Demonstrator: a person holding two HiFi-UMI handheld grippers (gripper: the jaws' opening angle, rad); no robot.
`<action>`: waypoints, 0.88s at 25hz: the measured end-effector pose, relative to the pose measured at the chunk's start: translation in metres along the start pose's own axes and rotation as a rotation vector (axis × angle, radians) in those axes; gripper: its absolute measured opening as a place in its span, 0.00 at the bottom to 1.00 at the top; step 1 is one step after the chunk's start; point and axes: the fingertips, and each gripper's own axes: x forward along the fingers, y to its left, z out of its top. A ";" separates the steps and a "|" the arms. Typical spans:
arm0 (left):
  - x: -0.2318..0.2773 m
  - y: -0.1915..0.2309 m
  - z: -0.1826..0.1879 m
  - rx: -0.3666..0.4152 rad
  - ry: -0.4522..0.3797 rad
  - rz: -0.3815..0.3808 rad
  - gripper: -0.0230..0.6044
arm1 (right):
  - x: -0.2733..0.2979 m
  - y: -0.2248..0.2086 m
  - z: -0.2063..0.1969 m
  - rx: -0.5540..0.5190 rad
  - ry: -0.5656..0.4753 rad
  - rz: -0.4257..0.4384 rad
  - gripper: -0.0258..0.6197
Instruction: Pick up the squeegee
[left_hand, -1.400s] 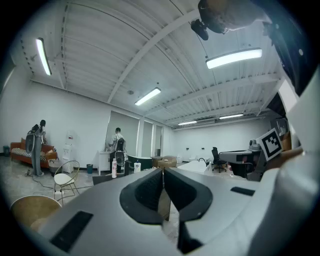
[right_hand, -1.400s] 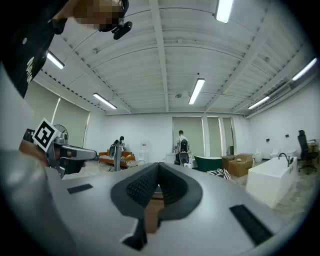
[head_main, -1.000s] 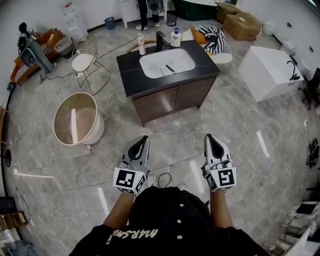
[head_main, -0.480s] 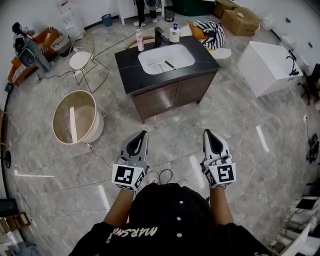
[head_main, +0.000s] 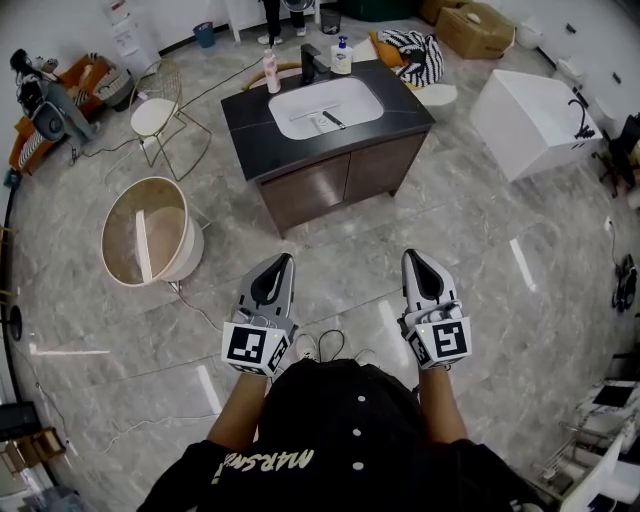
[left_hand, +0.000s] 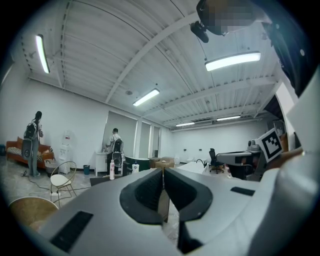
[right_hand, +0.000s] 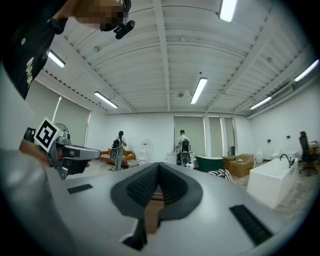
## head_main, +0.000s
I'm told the person's black buttoned shirt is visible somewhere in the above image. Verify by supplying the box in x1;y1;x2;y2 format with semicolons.
133;357;554;512

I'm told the white toilet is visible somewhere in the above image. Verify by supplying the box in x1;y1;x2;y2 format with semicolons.
514;14;547;50
553;53;587;92

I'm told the black headset device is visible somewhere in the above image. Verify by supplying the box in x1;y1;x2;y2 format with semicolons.
611;253;639;315

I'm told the black mesh trash bin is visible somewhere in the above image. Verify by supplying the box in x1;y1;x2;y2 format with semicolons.
319;5;343;36

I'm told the blue trash bin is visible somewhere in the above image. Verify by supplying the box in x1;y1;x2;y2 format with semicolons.
192;21;217;50

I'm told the black tub faucet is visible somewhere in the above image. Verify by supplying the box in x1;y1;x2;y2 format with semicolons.
566;94;597;142

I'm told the pink bottle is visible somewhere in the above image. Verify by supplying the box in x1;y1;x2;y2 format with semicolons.
262;47;282;95

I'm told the round beige side table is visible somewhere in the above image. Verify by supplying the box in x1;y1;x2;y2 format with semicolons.
100;175;206;289

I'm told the black top wooden vanity cabinet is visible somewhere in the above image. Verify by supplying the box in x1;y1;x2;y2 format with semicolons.
220;59;436;239

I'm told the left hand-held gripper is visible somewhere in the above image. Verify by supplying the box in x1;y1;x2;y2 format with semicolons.
221;252;300;384

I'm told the marble top table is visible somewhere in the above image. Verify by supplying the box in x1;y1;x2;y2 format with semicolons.
572;378;640;454

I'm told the black white striped cloth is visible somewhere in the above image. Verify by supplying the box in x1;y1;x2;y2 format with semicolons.
377;28;446;89

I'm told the black floor cable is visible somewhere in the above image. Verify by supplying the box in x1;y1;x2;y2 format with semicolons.
67;53;267;167

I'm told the gold wire chair white seat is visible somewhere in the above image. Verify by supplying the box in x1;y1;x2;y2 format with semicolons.
128;58;214;183

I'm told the curved wooden chair back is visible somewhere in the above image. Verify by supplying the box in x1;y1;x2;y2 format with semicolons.
240;62;304;93

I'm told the white water dispenser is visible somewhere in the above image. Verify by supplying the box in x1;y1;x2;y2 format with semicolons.
103;0;162;77

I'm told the black office chair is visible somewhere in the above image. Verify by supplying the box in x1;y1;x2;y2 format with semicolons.
593;112;640;200

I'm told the black round stand base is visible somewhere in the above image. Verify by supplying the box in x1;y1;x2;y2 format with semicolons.
6;304;24;343

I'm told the toothbrush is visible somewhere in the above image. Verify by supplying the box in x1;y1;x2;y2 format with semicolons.
289;109;348;131

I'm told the person's left forearm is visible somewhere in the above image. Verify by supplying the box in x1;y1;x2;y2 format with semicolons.
206;368;275;455

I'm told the black box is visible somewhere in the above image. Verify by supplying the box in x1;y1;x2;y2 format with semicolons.
0;401;42;442

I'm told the white bathtub block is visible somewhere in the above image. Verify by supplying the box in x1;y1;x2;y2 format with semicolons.
468;68;604;184

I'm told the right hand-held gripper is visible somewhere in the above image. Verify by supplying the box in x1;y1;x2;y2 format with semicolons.
398;248;473;372

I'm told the small wooden stool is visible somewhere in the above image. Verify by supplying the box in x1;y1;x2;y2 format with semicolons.
18;426;68;470

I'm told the orange cushion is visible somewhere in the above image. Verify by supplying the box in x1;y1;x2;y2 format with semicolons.
368;31;407;69

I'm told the white round armchair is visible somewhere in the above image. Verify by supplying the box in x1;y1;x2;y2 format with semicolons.
349;34;459;122

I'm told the person's right forearm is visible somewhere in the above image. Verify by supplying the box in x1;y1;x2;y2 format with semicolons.
416;365;472;447

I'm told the orange sofa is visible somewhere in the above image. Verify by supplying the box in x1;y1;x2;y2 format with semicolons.
8;53;132;177

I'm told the large cardboard box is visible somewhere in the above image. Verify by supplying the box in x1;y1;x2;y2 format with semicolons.
434;1;517;61

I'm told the white sink basin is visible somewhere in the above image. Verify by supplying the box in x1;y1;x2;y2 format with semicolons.
267;75;386;142

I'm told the grey blue bag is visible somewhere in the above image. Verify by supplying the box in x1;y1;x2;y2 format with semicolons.
22;485;84;512

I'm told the white blue pump soap bottle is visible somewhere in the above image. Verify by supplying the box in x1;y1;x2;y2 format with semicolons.
330;35;355;76

